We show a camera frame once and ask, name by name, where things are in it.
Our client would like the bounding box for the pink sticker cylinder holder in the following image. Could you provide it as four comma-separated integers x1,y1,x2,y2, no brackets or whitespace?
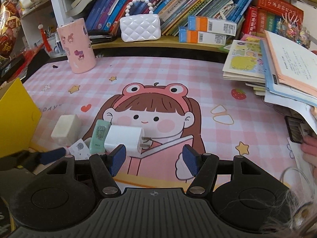
57,18,96,74

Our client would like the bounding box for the row of lower books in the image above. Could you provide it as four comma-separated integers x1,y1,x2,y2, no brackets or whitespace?
84,0,304,38

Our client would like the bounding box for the small white printed box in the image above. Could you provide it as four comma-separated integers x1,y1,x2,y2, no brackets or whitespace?
68,139,91,160

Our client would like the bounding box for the yellow cardboard box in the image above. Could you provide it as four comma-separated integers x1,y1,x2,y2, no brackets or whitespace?
0,79,41,157

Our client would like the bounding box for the cream soap block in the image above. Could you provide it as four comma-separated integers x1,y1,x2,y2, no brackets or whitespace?
51,114,82,146

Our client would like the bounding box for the pink checkered desk mat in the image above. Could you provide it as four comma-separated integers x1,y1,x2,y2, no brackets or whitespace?
24,57,298,187

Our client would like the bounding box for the orange blue medicine box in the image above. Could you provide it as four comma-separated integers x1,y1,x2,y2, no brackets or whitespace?
187,16,237,36

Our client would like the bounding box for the red thick dictionary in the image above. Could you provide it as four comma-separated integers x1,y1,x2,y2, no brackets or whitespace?
242,0,304,36

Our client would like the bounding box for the wooden bookshelf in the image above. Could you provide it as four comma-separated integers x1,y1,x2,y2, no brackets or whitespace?
47,0,317,55

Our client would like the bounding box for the black binder clip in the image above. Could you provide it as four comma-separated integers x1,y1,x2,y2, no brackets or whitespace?
284,116,313,143

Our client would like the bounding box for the white quilted pearl purse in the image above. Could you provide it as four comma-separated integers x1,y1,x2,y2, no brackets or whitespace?
119,0,161,42

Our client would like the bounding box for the white charger plug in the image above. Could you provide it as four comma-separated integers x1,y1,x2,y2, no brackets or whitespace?
104,125,152,158

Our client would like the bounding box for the red snack bag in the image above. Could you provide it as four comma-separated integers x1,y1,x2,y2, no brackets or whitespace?
0,0,21,59

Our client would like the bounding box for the mint green small case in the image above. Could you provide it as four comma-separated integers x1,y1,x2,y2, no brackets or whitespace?
89,119,111,154

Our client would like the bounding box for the stack of open books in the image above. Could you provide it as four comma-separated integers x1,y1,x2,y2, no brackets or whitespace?
222,29,317,119

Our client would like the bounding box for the white cable bundle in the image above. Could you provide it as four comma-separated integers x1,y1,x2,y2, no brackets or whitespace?
279,165,315,199

